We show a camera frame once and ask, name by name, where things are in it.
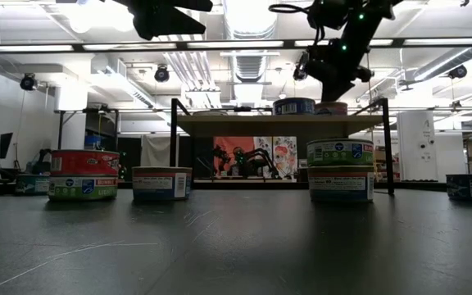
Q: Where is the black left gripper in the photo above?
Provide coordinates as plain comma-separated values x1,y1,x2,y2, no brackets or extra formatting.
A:
115,0,214,41

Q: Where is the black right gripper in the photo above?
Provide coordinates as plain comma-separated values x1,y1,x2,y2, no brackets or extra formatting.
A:
307,39,374,103

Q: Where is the Wild Planet blue can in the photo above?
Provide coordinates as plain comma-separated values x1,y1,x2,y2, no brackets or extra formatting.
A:
314,101,349,116

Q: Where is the dark blue barcode can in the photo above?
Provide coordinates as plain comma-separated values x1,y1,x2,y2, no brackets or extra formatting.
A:
272,97,316,116

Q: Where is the green Bumble Bee tuna can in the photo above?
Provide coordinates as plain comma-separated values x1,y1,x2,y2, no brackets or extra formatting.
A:
306,138,374,168
48,175,119,202

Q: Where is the red label tuna can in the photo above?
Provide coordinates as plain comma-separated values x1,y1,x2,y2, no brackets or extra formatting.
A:
50,149,120,178

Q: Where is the colourful floral poster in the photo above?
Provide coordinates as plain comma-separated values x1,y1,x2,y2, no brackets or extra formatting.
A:
254,136,298,179

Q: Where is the gold lid red blue can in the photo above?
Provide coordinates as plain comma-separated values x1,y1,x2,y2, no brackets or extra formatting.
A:
307,165,375,203
131,166,193,202

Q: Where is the orange backdrop cloth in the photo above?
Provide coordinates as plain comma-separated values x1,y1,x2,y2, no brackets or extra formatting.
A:
213,136,257,178

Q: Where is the white hanging cloth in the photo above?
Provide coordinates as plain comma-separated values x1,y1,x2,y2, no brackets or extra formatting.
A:
140,134,173,168

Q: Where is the blue storage bin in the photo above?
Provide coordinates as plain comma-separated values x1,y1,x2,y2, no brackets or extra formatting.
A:
84,133,107,151

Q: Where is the dark blue fish can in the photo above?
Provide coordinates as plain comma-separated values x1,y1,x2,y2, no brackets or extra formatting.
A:
445,174,472,202

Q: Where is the black monitor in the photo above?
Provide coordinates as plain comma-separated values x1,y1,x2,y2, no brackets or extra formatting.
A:
0,131,15,161

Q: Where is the teal label fish can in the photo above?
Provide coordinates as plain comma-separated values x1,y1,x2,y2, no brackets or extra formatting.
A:
14,173,51,196

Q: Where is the black ceiling camera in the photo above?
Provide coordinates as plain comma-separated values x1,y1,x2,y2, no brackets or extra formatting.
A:
293,52,309,82
447,64,469,80
19,73,39,92
153,65,170,84

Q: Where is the black overhead frame beam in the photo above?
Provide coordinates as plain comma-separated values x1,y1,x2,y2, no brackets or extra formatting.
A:
0,37,472,53

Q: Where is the wooden shelf with black frame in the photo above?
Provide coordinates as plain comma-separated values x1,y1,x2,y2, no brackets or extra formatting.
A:
170,96,396,196

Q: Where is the white ceiling air duct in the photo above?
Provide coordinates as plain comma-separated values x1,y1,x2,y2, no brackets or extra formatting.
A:
223,0,281,83

